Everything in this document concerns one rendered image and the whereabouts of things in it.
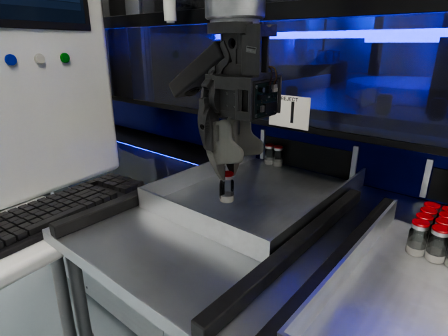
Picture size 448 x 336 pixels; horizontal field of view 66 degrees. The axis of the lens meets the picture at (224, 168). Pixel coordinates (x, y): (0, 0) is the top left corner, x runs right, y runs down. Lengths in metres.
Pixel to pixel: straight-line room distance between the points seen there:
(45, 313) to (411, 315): 1.63
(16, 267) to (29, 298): 1.32
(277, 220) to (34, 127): 0.58
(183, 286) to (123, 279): 0.07
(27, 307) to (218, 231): 1.53
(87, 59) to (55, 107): 0.14
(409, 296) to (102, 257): 0.37
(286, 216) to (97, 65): 0.62
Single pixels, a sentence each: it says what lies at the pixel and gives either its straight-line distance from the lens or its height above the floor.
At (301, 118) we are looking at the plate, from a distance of 0.65.
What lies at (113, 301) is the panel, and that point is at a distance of 1.54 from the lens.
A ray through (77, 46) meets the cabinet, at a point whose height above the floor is 1.14.
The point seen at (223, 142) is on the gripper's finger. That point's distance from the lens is 0.47.
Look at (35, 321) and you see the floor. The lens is 1.84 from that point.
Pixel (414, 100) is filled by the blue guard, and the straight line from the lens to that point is 0.59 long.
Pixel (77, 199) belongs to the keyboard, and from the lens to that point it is 0.80.
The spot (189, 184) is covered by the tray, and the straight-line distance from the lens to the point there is 0.67.
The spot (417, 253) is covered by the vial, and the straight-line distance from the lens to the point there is 0.51.
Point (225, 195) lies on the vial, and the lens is 0.52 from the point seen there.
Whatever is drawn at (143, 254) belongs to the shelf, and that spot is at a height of 0.88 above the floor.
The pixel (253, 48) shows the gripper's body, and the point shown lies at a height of 1.13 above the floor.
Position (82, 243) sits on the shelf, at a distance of 0.53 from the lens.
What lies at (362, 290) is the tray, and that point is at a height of 0.88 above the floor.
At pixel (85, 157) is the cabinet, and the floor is 0.86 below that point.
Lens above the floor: 1.14
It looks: 20 degrees down
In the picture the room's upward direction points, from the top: straight up
